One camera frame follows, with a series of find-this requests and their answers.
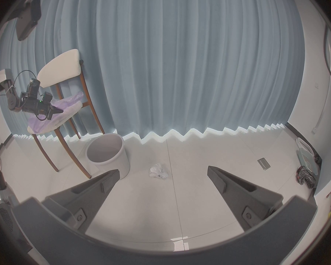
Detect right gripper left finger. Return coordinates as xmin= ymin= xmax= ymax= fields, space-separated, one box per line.
xmin=43 ymin=169 xmax=120 ymax=232

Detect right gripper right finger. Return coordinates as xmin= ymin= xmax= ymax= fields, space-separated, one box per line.
xmin=207 ymin=166 xmax=283 ymax=232

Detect purple plastic bag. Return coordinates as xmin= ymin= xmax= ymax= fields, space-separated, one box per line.
xmin=28 ymin=91 xmax=85 ymax=133

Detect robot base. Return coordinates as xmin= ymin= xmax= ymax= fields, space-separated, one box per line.
xmin=0 ymin=188 xmax=35 ymax=259

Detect white trash bin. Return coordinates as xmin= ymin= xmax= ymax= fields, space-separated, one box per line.
xmin=86 ymin=133 xmax=131 ymax=180

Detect crumpled black plastic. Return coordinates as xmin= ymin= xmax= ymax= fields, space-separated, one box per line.
xmin=296 ymin=165 xmax=317 ymax=189

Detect white wooden chair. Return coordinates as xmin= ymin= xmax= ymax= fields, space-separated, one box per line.
xmin=27 ymin=49 xmax=105 ymax=179

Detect crumpled white paper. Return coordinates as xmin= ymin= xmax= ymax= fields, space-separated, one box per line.
xmin=149 ymin=163 xmax=169 ymax=180

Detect pale blue curtain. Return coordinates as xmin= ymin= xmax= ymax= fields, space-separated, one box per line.
xmin=0 ymin=0 xmax=305 ymax=146

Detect black cable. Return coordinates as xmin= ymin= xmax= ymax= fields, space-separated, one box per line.
xmin=13 ymin=70 xmax=41 ymax=88

